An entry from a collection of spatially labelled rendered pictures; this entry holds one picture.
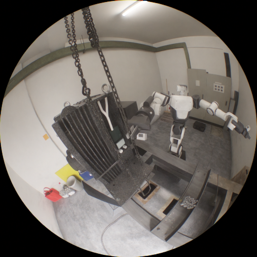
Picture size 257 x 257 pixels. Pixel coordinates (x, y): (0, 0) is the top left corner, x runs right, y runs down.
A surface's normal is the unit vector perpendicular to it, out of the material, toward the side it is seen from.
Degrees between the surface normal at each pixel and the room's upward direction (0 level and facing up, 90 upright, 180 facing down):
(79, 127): 90
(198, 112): 90
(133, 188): 0
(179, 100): 78
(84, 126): 90
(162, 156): 0
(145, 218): 0
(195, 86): 90
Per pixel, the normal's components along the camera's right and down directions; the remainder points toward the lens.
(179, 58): -0.72, 0.52
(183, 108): -0.27, 0.40
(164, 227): -0.25, -0.81
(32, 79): 0.64, 0.27
